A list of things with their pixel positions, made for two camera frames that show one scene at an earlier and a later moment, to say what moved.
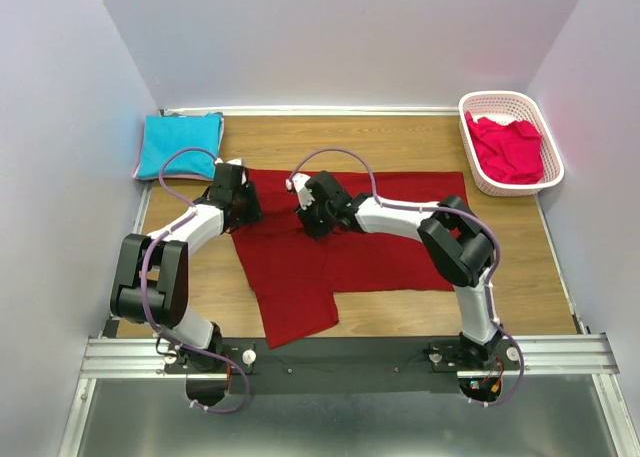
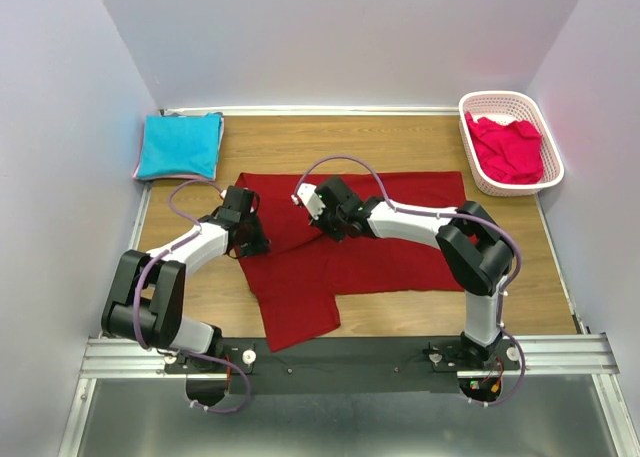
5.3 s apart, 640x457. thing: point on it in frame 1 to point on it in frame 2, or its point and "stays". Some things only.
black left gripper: (255, 210) to (261, 243)
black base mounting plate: (344, 367) stays
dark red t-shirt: (297, 276) stays
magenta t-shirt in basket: (509, 152) stays
